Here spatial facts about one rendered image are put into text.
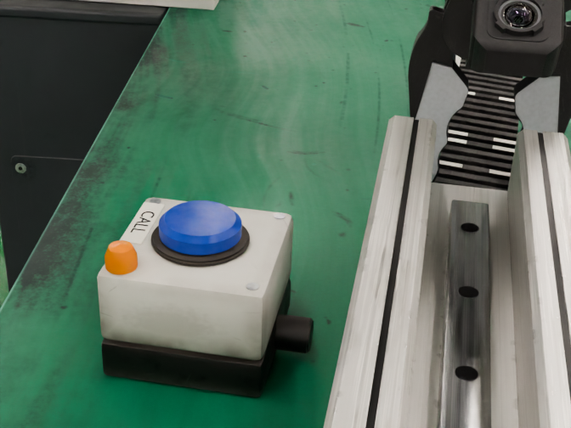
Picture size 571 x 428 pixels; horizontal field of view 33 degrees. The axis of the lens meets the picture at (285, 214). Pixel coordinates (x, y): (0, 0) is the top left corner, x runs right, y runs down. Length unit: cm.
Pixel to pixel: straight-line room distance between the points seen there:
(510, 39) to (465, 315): 15
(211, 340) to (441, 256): 13
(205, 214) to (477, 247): 14
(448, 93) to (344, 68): 26
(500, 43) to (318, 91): 33
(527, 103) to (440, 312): 19
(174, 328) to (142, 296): 2
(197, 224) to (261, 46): 46
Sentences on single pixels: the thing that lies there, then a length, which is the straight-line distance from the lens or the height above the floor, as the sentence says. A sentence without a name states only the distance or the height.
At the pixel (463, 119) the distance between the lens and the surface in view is 70.
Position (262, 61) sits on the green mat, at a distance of 86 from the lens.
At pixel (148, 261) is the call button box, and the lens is 45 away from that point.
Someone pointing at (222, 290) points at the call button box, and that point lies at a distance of 43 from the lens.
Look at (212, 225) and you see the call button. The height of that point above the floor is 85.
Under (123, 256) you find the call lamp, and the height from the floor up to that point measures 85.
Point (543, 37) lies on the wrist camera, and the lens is 50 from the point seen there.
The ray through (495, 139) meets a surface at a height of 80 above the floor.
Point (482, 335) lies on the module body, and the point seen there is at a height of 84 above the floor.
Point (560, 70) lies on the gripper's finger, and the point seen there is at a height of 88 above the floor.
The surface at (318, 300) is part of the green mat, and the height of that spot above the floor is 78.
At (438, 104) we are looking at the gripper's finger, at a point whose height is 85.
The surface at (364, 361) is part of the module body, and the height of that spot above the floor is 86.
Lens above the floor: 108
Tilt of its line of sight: 30 degrees down
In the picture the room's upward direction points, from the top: 2 degrees clockwise
